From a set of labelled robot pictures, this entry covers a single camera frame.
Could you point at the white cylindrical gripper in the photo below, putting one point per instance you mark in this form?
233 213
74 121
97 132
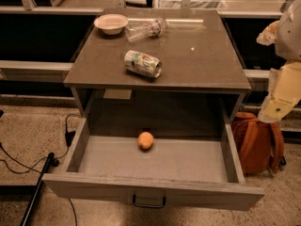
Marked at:
289 37

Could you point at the orange fruit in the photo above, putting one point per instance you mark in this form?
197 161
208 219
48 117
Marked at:
145 140

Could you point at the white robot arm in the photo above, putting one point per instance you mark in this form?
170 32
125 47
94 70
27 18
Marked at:
288 42

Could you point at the grey cabinet with counter top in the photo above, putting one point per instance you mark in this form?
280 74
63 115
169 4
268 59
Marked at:
196 52

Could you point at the open grey top drawer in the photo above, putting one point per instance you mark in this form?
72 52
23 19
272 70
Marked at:
192 162

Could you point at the orange backpack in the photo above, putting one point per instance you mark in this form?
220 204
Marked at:
260 145

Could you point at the clear plastic water bottle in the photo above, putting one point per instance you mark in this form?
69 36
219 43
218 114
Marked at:
149 29

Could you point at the white green soda can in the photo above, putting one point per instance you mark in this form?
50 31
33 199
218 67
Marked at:
143 64

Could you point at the white paper bowl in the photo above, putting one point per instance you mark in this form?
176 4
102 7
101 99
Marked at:
111 24

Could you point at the black power adapter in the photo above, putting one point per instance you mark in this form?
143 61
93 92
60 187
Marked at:
69 137

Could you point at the black pole on floor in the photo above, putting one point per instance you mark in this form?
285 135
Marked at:
30 208

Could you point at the black drawer handle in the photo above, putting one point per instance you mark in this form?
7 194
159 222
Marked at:
148 202

